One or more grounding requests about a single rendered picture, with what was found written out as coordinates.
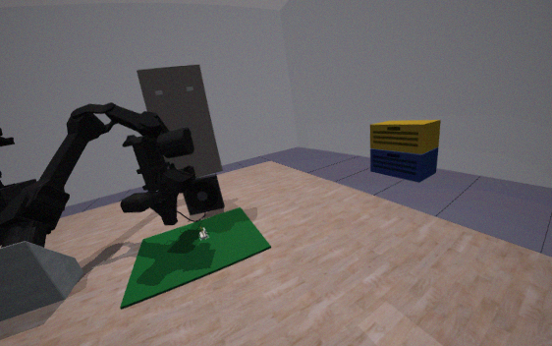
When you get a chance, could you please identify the green circuit board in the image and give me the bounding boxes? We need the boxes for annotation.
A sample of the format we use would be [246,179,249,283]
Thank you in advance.
[120,207,271,310]

